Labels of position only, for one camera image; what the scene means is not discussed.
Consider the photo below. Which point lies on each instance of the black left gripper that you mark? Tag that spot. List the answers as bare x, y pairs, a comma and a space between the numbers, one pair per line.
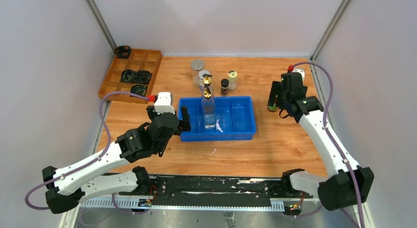
186, 125

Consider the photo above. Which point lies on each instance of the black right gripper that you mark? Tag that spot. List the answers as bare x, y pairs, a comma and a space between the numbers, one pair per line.
277, 84

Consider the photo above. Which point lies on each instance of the green label sauce bottle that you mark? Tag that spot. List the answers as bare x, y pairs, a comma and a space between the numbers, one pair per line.
272, 106

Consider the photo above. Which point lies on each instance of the clear glass oil bottle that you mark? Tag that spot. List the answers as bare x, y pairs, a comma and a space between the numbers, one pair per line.
208, 107

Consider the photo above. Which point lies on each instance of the blue plastic divided bin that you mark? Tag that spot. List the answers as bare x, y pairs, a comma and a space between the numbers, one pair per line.
235, 119

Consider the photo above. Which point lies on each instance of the glass bottle with brown sauce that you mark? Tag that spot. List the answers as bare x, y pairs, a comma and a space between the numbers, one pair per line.
207, 83

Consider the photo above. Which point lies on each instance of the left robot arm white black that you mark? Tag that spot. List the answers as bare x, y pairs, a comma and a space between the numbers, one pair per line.
69, 186

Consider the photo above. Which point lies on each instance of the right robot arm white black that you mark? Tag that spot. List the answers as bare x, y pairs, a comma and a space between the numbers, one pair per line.
348, 183

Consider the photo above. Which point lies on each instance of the jar with pale yellow lid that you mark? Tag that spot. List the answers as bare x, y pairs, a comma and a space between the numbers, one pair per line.
233, 80

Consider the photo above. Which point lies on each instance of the small black pepper shaker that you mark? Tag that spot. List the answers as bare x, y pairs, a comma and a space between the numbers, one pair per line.
224, 87

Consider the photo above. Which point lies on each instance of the white bead jar blue label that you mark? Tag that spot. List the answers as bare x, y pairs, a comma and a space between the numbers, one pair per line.
202, 74

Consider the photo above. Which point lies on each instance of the dark coiled roll lower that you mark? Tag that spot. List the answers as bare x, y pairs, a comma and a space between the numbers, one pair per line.
139, 89

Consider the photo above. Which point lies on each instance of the dark coiled roll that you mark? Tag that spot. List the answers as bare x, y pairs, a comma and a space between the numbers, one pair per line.
143, 77
128, 76
139, 89

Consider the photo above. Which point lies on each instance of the jar with silver lid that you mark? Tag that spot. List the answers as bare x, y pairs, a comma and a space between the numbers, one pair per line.
196, 65

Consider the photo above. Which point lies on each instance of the dark coiled roll upper right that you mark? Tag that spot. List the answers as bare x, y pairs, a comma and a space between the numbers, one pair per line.
143, 77

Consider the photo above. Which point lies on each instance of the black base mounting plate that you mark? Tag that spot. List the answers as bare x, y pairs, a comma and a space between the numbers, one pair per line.
219, 192

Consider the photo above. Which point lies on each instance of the wooden compartment tray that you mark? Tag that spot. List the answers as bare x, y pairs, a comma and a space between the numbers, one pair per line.
140, 59

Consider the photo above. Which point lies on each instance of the dark coiled roll upper left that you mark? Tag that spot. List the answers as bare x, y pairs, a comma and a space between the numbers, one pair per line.
128, 76

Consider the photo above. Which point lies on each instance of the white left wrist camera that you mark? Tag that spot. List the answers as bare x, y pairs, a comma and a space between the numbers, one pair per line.
163, 103

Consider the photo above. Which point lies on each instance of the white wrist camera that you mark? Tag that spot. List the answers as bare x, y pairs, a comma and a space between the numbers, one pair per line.
163, 103
291, 68

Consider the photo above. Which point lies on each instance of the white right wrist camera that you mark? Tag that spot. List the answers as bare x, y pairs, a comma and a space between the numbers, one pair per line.
291, 68

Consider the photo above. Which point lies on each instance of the aluminium frame rail front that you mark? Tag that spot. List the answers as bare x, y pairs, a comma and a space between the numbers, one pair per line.
140, 205

